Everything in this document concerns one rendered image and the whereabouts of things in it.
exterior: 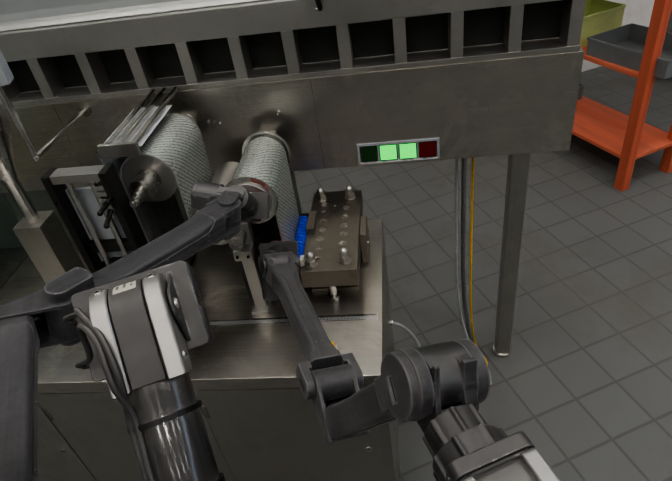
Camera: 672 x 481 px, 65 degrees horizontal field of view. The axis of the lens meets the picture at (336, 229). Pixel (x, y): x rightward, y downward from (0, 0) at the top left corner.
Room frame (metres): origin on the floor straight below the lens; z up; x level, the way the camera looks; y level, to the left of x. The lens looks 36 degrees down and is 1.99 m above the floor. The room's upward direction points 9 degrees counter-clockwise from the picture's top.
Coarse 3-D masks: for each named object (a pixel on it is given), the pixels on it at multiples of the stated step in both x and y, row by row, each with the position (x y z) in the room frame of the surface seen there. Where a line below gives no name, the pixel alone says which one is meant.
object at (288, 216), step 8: (288, 176) 1.38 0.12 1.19; (288, 184) 1.36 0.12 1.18; (288, 192) 1.34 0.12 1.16; (288, 200) 1.32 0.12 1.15; (280, 208) 1.22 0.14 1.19; (288, 208) 1.30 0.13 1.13; (296, 208) 1.39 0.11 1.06; (280, 216) 1.20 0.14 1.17; (288, 216) 1.28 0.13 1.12; (296, 216) 1.37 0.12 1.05; (280, 224) 1.18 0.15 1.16; (288, 224) 1.26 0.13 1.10; (296, 224) 1.35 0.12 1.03; (280, 232) 1.18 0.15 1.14; (288, 232) 1.24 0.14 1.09
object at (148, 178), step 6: (138, 174) 1.21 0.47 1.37; (144, 174) 1.20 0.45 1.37; (150, 174) 1.20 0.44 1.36; (156, 174) 1.22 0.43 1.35; (138, 180) 1.17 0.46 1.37; (144, 180) 1.17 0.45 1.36; (150, 180) 1.18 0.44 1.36; (156, 180) 1.20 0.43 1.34; (132, 186) 1.17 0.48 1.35; (138, 186) 1.17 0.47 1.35; (144, 186) 1.17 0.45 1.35; (150, 186) 1.17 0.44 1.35; (156, 186) 1.19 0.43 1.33; (132, 192) 1.17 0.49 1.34; (150, 192) 1.17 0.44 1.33; (156, 192) 1.18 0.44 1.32; (150, 198) 1.17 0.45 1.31
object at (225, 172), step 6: (228, 162) 1.44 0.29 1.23; (234, 162) 1.44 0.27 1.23; (222, 168) 1.41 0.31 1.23; (228, 168) 1.41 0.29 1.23; (234, 168) 1.41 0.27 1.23; (216, 174) 1.39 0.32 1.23; (222, 174) 1.38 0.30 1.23; (228, 174) 1.37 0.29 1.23; (216, 180) 1.35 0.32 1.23; (222, 180) 1.34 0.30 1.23; (228, 180) 1.34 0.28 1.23; (198, 210) 1.21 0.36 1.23; (222, 240) 1.20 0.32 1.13; (228, 240) 1.19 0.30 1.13
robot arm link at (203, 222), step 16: (208, 208) 0.92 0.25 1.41; (224, 208) 0.92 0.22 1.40; (240, 208) 0.94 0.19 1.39; (192, 224) 0.87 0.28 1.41; (208, 224) 0.87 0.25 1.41; (224, 224) 0.90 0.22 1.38; (240, 224) 0.94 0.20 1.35; (160, 240) 0.81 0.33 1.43; (176, 240) 0.82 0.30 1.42; (192, 240) 0.83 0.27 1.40; (208, 240) 0.86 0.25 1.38; (128, 256) 0.76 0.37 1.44; (144, 256) 0.76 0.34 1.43; (160, 256) 0.77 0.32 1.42; (176, 256) 0.79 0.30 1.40; (80, 272) 0.68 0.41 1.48; (96, 272) 0.71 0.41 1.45; (112, 272) 0.71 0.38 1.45; (128, 272) 0.72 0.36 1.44; (48, 288) 0.64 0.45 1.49; (64, 288) 0.64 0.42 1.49; (80, 288) 0.65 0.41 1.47
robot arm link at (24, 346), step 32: (0, 320) 0.59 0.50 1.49; (32, 320) 0.60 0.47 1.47; (0, 352) 0.53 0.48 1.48; (32, 352) 0.54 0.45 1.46; (0, 384) 0.48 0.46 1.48; (32, 384) 0.48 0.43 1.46; (0, 416) 0.43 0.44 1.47; (32, 416) 0.43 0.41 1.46; (0, 448) 0.38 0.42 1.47; (32, 448) 0.39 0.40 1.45; (0, 480) 0.34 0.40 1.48; (32, 480) 0.34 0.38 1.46
